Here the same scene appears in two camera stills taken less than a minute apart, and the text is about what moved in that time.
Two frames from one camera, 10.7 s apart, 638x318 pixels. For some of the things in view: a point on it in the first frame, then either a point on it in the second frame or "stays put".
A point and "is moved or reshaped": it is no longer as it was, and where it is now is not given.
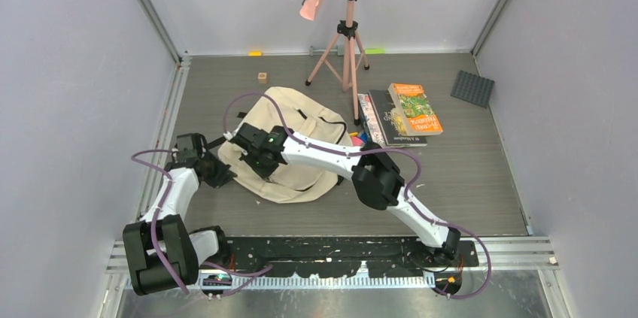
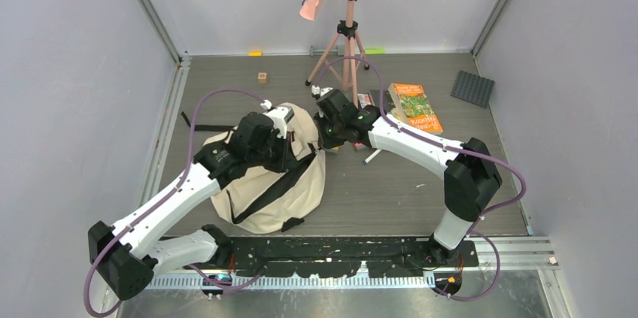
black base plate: x=338 y=256 stays put
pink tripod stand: x=342 y=55 stays put
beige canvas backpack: x=293 y=182 is moved or reshaped
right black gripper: x=263 y=172 -> x=326 y=140
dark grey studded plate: x=472 y=89 stays put
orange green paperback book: x=415 y=110 stays put
